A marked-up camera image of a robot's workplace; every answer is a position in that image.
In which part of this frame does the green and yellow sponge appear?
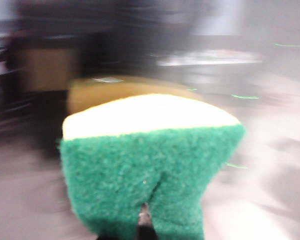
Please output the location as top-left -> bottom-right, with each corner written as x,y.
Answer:
55,93 -> 247,240

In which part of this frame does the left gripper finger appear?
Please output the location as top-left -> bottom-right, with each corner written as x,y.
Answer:
136,203 -> 158,240

